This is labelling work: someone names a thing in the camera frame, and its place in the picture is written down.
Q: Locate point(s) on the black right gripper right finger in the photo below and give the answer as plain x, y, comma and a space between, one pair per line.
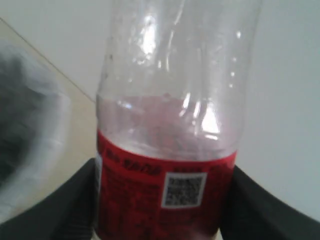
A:
252, 213

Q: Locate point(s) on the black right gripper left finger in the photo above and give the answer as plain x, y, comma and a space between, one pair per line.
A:
66, 214

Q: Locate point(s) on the red label plastic bottle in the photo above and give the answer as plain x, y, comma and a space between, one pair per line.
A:
170, 114

